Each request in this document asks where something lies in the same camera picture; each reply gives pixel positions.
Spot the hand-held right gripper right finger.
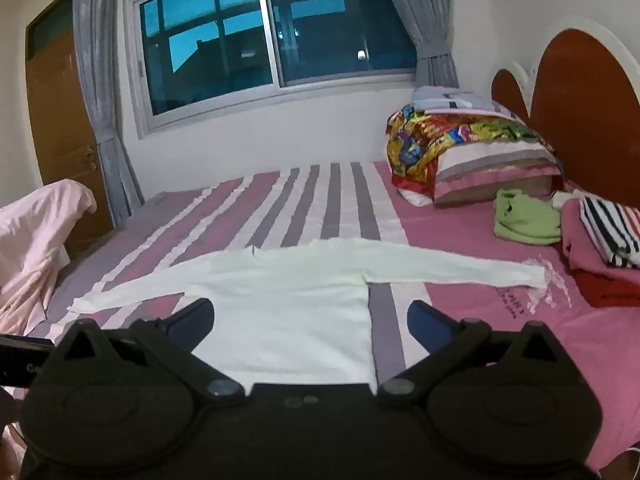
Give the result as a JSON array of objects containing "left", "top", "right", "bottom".
[{"left": 376, "top": 300, "right": 568, "bottom": 407}]

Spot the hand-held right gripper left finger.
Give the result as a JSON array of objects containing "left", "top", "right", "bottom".
[{"left": 59, "top": 298, "right": 247, "bottom": 407}]

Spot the white long-sleeve shirt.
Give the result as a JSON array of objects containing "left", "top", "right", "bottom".
[{"left": 67, "top": 237, "right": 548, "bottom": 395}]

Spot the light pink cloth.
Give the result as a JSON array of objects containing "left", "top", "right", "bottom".
[{"left": 0, "top": 180, "right": 98, "bottom": 336}]

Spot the green garment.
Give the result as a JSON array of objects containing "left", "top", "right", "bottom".
[{"left": 492, "top": 187, "right": 563, "bottom": 247}]

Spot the pink grey striped bed sheet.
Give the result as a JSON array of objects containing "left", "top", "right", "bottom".
[{"left": 0, "top": 160, "right": 640, "bottom": 480}]

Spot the striped pillow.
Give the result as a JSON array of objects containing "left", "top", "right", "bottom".
[{"left": 400, "top": 135, "right": 563, "bottom": 208}]

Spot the folded pink garment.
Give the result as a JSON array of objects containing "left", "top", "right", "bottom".
[{"left": 559, "top": 199, "right": 640, "bottom": 281}]

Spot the colourful snack packet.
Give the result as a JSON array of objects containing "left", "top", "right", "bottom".
[{"left": 386, "top": 104, "right": 553, "bottom": 192}]

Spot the red garment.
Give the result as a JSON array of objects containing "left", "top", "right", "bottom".
[{"left": 570, "top": 266, "right": 640, "bottom": 310}]

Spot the black white striped garment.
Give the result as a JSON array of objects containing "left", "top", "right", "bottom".
[{"left": 579, "top": 196, "right": 640, "bottom": 268}]

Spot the folded pale striped cloth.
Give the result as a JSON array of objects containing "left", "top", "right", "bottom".
[{"left": 411, "top": 85, "right": 501, "bottom": 112}]

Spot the brown wooden door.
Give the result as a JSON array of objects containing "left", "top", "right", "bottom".
[{"left": 25, "top": 0, "right": 118, "bottom": 261}]

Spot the grey curtain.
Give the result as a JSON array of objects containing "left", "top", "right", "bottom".
[
  {"left": 72, "top": 0, "right": 146, "bottom": 228},
  {"left": 372, "top": 0, "right": 461, "bottom": 88}
]

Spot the brown and white headboard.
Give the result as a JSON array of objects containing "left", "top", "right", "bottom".
[{"left": 490, "top": 15, "right": 640, "bottom": 211}]

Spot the sliding glass window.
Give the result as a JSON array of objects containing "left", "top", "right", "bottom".
[{"left": 122, "top": 0, "right": 421, "bottom": 136}]

